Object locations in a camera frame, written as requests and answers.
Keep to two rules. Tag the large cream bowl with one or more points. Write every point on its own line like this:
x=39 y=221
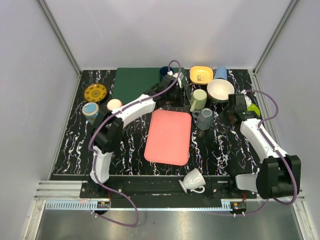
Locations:
x=218 y=90

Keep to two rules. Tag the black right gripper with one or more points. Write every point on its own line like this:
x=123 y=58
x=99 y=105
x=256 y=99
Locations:
x=222 y=118

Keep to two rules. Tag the grey faceted mug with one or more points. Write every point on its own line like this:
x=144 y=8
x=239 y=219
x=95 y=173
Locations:
x=204 y=118

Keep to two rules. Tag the pink plastic tray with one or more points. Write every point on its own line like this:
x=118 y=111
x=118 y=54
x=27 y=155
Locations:
x=168 y=139

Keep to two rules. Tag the lime green plate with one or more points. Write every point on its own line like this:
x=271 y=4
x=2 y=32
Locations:
x=254 y=108

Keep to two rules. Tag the pink mug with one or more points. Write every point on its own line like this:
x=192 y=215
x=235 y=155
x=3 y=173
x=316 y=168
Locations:
x=114 y=104

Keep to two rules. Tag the yellow patterned saucer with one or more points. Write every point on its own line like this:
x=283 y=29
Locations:
x=95 y=93

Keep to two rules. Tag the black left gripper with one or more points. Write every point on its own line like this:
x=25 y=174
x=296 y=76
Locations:
x=178 y=91

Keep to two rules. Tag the light blue cup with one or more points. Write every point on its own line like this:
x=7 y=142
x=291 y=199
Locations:
x=221 y=73

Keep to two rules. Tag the dark blue mug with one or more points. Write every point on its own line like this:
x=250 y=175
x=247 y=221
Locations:
x=164 y=71

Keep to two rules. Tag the yellow square bowl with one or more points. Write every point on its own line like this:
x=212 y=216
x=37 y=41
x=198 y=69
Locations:
x=201 y=75

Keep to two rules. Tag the light green mug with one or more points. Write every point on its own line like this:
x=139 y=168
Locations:
x=198 y=100

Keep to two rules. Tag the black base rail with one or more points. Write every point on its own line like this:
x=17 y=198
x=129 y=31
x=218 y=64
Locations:
x=216 y=187

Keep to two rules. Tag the white footed teacup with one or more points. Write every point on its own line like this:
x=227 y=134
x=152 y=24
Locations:
x=193 y=182

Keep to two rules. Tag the blue patterned mug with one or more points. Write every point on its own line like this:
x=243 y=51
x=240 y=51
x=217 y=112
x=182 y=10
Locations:
x=90 y=110

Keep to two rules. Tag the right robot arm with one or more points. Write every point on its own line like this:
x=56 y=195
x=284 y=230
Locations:
x=279 y=173

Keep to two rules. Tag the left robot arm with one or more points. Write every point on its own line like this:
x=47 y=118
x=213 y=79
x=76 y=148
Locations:
x=108 y=127

